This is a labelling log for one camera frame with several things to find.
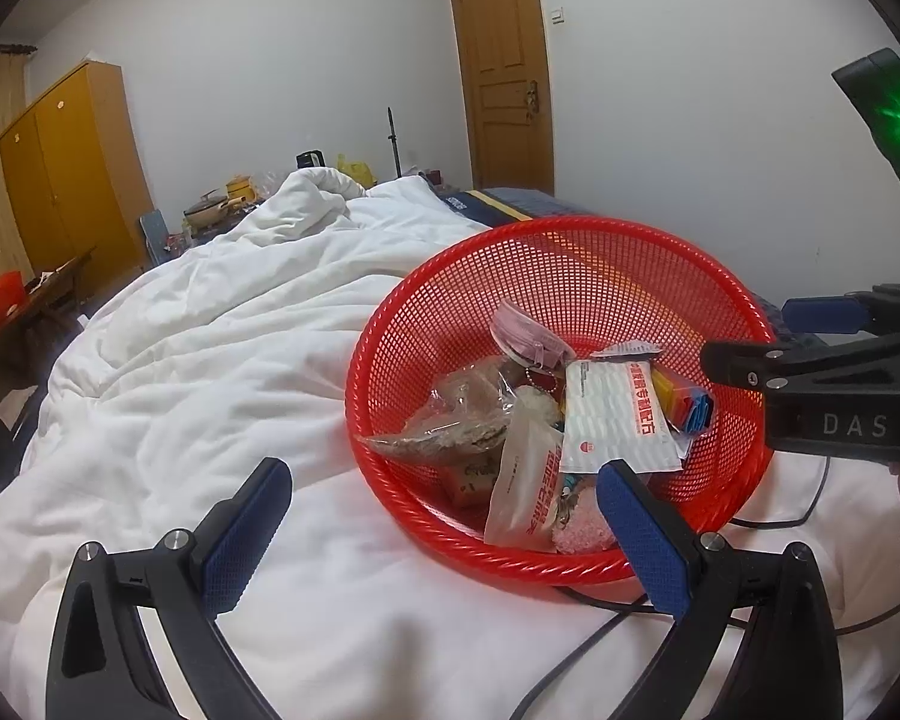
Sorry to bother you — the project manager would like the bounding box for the striped multicolour pack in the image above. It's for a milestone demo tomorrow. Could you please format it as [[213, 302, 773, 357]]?
[[656, 367, 715, 437]]

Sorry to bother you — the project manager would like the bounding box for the pink striped pouch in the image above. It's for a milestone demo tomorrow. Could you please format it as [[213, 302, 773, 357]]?
[[493, 300, 575, 370]]

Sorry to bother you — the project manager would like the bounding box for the wooden door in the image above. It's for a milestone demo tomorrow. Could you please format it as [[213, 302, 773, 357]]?
[[445, 0, 556, 194]]

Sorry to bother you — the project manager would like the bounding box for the white duvet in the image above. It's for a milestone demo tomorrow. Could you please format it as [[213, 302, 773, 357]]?
[[0, 169, 900, 720]]

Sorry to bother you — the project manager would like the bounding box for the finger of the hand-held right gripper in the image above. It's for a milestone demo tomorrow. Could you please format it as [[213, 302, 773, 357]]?
[[782, 283, 900, 336], [700, 330, 900, 395]]

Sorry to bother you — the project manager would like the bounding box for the beige plush ball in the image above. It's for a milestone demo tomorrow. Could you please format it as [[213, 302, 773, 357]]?
[[520, 386, 565, 430]]

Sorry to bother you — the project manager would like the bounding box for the dark wooden table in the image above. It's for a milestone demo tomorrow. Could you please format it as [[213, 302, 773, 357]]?
[[0, 246, 96, 395]]

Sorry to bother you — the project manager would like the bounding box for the small white sachet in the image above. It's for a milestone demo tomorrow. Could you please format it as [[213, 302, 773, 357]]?
[[591, 340, 662, 362]]

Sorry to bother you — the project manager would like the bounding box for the yellow plastic bag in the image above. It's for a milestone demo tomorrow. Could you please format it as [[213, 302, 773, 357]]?
[[336, 154, 377, 188]]

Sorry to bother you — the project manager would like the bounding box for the bagged grey plush toy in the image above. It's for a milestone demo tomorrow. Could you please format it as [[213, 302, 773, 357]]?
[[364, 360, 515, 466]]

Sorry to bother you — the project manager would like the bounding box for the beige cooking pot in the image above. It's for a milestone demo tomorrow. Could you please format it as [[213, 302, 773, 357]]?
[[184, 195, 231, 231]]

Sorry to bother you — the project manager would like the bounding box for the small brown box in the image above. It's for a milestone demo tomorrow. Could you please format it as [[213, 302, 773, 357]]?
[[441, 461, 497, 509]]

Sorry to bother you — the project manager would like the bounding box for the white plastic bag red print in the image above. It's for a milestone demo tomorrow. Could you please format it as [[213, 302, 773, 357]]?
[[484, 388, 565, 550]]

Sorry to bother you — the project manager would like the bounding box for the black tripod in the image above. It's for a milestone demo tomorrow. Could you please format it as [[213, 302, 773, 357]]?
[[385, 109, 405, 179]]

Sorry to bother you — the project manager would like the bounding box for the white packet with red label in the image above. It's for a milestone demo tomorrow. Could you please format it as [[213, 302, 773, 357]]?
[[561, 360, 685, 475]]

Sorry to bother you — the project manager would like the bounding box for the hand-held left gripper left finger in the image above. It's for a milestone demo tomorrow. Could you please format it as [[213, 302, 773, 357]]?
[[45, 456, 295, 720]]

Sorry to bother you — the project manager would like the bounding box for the black cable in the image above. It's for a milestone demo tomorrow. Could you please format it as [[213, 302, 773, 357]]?
[[726, 456, 833, 530], [508, 583, 900, 720]]

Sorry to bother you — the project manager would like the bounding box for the red plastic mesh basket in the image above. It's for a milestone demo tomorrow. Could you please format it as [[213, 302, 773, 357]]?
[[345, 216, 777, 587]]

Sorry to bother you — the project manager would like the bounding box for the pink fluffy toy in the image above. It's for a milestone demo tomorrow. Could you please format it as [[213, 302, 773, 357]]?
[[553, 493, 617, 554]]

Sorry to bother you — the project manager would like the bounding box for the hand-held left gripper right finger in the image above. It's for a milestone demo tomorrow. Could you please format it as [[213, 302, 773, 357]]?
[[595, 457, 846, 720]]

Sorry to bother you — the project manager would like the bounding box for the yellow wooden wardrobe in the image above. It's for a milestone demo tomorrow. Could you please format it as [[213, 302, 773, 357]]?
[[0, 61, 155, 280]]

